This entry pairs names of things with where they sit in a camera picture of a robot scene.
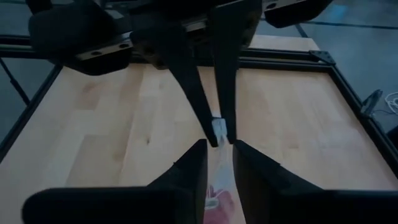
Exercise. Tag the black table rim frame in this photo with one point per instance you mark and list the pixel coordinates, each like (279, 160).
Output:
(351, 90)

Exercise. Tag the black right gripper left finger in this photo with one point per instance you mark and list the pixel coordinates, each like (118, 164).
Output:
(140, 205)

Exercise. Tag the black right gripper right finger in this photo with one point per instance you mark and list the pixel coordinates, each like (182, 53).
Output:
(295, 207)

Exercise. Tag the clear plastic zip bag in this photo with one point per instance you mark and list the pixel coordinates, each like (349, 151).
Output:
(219, 127)

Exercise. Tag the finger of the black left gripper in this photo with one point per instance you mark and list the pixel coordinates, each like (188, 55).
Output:
(77, 34)
(225, 62)

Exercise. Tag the small black rim bracket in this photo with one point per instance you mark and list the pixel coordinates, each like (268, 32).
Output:
(371, 101)

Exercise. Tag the pink bandage roll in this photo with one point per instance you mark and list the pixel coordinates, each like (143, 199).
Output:
(219, 208)

